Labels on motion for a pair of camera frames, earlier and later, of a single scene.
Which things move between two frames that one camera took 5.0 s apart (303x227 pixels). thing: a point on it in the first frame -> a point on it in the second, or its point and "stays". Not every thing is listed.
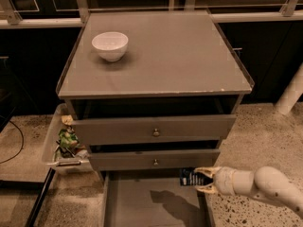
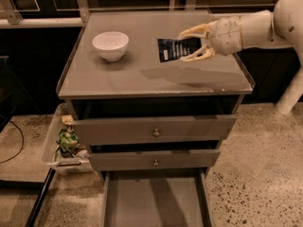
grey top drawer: (169, 129) stays
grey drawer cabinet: (155, 90) stays
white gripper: (226, 180) -> (226, 35)
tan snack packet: (67, 119) stays
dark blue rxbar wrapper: (189, 177) -> (169, 49)
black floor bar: (42, 197) stays
